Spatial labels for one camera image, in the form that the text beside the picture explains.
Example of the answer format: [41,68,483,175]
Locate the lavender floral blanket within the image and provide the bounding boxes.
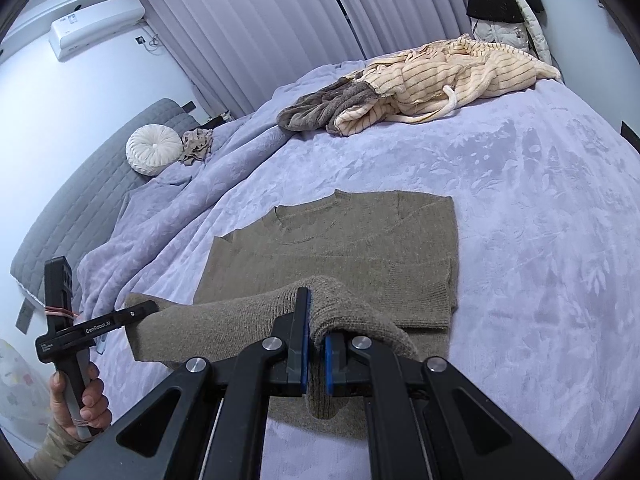
[75,52,640,480]

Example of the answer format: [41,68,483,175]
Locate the cream striped garment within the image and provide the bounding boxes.
[327,33,562,137]

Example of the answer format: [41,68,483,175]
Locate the lavender curtains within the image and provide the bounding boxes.
[135,0,476,117]

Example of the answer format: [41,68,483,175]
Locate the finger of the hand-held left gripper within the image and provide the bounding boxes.
[125,300,161,329]

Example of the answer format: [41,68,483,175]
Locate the black glitter bag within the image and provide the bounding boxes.
[465,0,524,24]

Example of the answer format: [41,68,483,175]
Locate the grey brown fuzzy garment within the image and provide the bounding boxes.
[276,77,382,134]

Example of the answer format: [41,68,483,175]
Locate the person's left forearm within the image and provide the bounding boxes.
[24,417,99,480]

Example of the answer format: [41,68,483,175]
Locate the grey quilted headboard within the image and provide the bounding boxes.
[10,98,201,307]

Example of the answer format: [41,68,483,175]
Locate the white air conditioner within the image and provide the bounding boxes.
[48,0,147,62]

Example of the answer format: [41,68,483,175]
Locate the leopard print cloth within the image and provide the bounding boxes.
[178,128,215,166]

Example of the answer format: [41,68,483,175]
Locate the white puffer jacket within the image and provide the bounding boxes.
[461,0,552,67]

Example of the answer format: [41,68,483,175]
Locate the olive brown knit sweater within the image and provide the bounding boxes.
[122,189,460,441]

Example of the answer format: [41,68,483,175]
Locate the person's left hand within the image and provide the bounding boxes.
[49,363,114,434]

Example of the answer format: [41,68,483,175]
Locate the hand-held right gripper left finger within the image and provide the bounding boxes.
[52,287,314,480]

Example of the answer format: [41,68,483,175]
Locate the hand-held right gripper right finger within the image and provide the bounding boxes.
[323,334,576,480]

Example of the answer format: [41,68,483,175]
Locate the round white pleated pillow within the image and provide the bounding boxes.
[125,124,184,176]

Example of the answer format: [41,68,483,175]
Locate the white printed cushion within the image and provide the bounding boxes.
[0,338,56,444]

